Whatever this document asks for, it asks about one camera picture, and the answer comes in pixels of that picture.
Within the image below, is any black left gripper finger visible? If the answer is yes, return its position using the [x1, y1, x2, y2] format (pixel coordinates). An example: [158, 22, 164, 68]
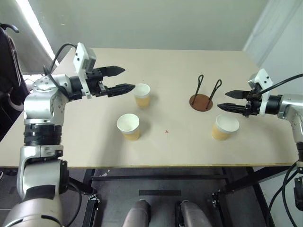
[107, 83, 136, 98]
[102, 65, 126, 78]

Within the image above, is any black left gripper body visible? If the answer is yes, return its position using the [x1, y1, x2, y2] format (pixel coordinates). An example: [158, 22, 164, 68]
[85, 67, 109, 98]

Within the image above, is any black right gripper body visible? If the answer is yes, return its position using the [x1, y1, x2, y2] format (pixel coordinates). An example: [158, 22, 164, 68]
[243, 88, 262, 118]

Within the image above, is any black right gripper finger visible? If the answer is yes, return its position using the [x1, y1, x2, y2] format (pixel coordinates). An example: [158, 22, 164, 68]
[217, 102, 248, 115]
[224, 90, 249, 100]

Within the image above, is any tan paper cup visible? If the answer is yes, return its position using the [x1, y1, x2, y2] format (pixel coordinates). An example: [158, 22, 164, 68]
[116, 113, 142, 142]
[211, 114, 241, 142]
[132, 83, 152, 109]

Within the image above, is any black chair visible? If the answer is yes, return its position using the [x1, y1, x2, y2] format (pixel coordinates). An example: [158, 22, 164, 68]
[0, 23, 32, 143]

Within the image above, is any black tape strip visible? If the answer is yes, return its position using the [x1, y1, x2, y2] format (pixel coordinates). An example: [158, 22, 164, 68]
[138, 189, 182, 197]

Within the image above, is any dark rounded grey shape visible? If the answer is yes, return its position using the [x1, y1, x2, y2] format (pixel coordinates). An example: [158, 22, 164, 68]
[124, 199, 152, 227]
[175, 200, 213, 227]

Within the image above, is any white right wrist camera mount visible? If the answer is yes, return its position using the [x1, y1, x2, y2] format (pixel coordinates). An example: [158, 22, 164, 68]
[248, 68, 273, 117]

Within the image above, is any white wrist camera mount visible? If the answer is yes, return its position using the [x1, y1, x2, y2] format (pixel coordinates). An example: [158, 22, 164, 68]
[72, 42, 97, 99]
[248, 68, 273, 117]

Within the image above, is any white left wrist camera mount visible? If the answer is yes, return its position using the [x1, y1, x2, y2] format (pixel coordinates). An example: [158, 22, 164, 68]
[72, 42, 97, 99]

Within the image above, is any brown cup holder stand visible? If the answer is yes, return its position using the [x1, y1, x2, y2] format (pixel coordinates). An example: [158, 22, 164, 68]
[189, 74, 223, 112]

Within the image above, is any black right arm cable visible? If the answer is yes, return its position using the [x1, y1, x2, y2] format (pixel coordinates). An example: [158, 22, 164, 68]
[259, 73, 303, 94]

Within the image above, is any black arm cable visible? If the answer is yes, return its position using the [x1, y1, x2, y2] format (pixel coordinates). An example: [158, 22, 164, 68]
[42, 42, 79, 101]
[259, 73, 303, 94]

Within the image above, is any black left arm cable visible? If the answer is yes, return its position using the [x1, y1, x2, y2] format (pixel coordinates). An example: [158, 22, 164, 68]
[42, 42, 79, 101]

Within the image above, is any black hanging cable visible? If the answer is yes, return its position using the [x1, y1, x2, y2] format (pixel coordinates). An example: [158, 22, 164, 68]
[268, 162, 303, 227]

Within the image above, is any black metal table frame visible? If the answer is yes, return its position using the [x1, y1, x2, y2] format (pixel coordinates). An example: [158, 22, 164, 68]
[68, 166, 277, 227]

